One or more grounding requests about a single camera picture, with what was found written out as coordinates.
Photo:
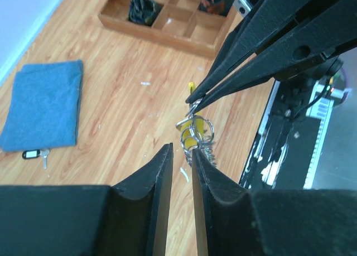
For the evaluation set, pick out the folded blue cloth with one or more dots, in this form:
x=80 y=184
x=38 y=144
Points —
x=45 y=107

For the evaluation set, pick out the black key fob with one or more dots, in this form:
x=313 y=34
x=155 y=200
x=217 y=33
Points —
x=31 y=154

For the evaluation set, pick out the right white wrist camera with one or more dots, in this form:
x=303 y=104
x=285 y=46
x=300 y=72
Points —
x=243 y=6

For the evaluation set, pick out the dark rolled tie bottom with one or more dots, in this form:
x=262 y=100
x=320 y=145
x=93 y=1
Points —
x=216 y=7

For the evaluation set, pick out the wooden compartment tray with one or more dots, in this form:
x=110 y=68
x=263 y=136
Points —
x=180 y=24

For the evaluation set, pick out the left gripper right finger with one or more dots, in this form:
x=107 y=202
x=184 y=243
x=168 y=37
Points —
x=232 y=220

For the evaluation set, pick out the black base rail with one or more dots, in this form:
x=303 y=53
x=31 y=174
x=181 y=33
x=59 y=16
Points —
x=289 y=141

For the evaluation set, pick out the dark rolled tie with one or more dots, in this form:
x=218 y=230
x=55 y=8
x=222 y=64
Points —
x=143 y=12
x=216 y=7

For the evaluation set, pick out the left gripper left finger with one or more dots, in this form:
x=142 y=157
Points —
x=129 y=218

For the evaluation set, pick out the dark rolled tie middle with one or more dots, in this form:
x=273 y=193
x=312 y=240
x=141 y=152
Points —
x=143 y=12

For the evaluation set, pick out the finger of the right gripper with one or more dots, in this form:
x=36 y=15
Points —
x=264 y=45
x=334 y=31

